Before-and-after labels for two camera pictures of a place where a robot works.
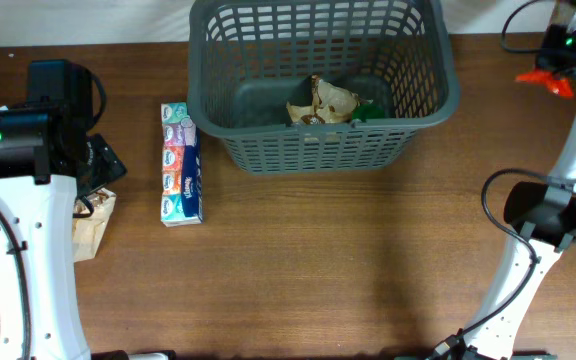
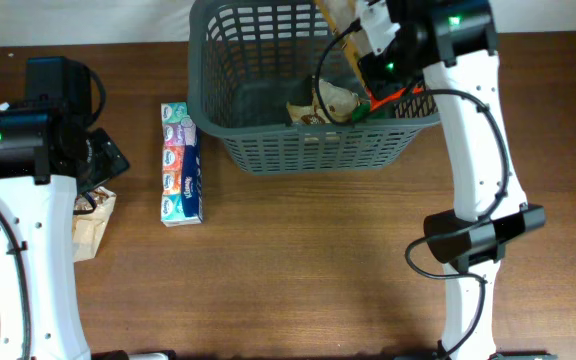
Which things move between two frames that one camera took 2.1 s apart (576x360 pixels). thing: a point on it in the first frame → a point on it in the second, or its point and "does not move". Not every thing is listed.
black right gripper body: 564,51 → 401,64
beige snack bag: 88,231 does not move
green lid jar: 368,111 does not move
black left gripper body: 104,167 does not move
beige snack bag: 330,104 does not move
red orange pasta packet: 559,86 → 340,15
